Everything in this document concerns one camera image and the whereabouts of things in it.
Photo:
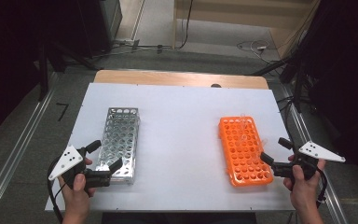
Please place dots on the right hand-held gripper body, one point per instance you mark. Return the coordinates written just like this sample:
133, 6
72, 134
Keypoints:
318, 151

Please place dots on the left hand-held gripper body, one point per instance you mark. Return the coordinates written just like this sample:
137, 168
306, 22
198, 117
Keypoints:
66, 161

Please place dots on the orange test tube rack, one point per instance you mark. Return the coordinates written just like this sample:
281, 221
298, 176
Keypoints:
242, 155

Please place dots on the metal test tube rack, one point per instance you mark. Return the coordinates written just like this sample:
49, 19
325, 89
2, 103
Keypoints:
121, 137

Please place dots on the person's left hand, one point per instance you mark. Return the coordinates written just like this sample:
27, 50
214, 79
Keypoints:
76, 199

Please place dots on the person's right hand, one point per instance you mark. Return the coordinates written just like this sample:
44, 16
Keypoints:
304, 191

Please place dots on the black stand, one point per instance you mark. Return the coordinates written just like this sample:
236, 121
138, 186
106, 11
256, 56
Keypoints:
43, 71
298, 84

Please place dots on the white board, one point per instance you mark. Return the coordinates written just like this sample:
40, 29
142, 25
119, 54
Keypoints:
180, 124

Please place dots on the dark curtain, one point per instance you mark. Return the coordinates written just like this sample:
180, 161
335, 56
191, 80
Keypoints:
12, 62
348, 62

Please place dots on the power strip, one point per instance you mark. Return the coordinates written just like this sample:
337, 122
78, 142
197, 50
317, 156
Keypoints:
126, 42

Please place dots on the black cabinet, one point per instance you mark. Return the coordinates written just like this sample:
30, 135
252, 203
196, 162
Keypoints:
101, 25

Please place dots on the metal floor rail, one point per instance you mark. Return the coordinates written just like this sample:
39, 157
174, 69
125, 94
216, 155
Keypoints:
15, 143
307, 130

